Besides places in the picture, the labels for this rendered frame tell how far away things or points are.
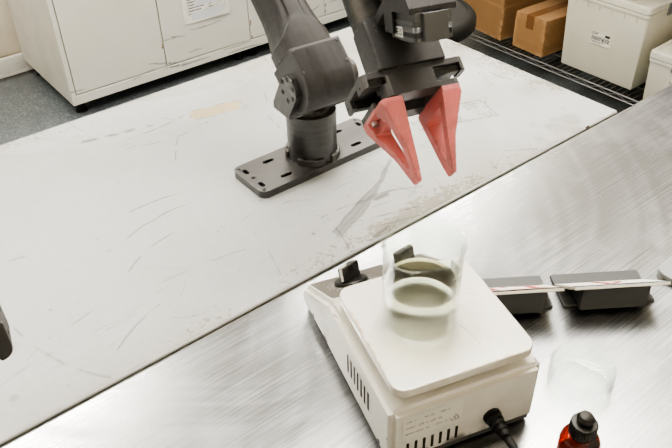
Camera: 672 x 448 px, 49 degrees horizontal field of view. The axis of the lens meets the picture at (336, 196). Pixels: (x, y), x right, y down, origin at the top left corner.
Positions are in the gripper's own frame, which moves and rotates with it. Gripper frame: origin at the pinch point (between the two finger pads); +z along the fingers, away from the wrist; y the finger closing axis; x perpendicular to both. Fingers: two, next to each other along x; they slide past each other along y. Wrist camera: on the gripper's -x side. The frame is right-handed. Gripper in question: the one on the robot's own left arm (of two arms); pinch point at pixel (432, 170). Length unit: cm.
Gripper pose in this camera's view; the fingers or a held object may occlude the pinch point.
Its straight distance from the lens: 67.4
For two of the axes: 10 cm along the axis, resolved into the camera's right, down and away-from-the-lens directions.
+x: -2.1, 2.9, 9.3
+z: 2.9, 9.3, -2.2
